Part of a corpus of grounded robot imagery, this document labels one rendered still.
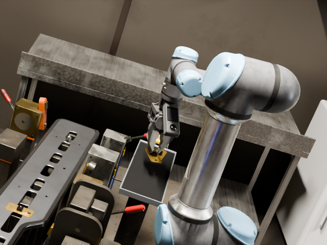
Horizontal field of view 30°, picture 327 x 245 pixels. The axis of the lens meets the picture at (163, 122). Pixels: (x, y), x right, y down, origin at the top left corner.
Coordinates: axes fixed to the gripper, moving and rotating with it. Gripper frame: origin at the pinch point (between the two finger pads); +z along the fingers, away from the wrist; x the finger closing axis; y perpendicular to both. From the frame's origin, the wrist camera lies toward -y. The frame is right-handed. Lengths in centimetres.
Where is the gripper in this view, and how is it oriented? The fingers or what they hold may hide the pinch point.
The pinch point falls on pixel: (154, 151)
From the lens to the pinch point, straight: 198.6
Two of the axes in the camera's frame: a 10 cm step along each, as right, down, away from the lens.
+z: -3.0, 8.7, 4.0
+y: -2.8, -4.8, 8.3
